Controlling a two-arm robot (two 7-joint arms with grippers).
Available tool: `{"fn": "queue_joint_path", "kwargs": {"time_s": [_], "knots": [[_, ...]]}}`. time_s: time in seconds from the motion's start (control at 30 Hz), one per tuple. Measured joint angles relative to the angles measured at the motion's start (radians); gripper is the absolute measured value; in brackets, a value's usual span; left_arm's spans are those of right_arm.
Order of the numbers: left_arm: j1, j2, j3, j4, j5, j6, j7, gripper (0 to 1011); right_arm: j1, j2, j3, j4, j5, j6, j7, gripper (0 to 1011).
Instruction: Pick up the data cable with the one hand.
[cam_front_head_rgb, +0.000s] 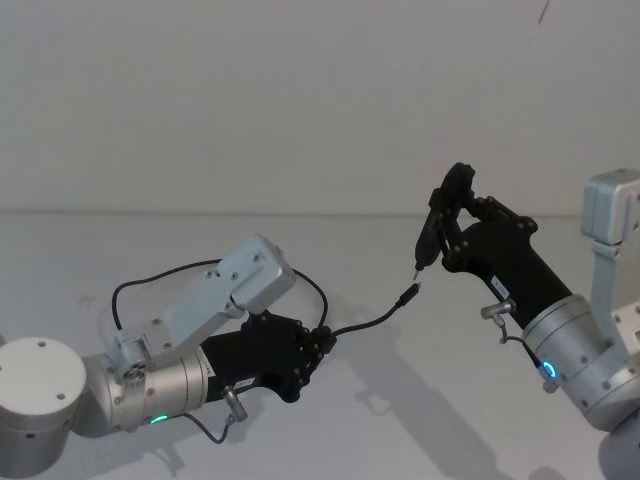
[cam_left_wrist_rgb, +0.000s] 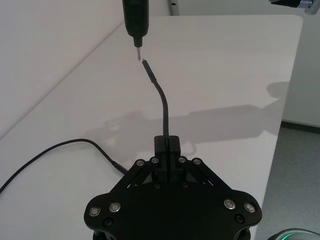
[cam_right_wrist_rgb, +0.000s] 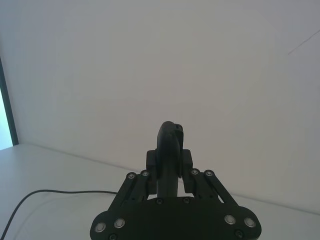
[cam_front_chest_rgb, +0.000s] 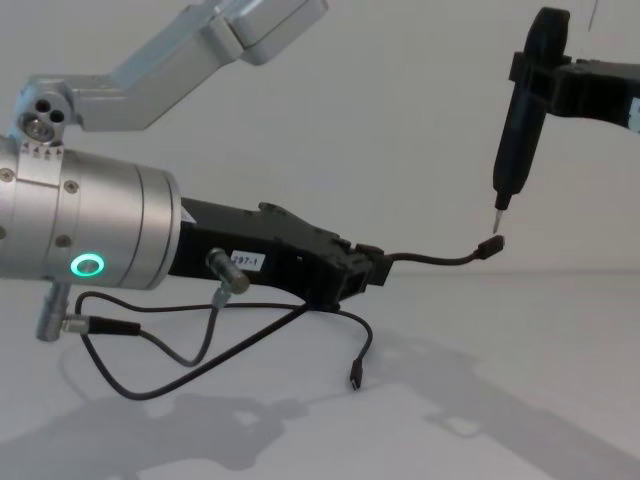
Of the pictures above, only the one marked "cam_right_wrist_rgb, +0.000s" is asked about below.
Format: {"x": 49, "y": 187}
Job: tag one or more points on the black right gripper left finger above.
{"x": 136, "y": 186}

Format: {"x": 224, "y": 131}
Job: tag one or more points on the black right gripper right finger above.
{"x": 212, "y": 190}

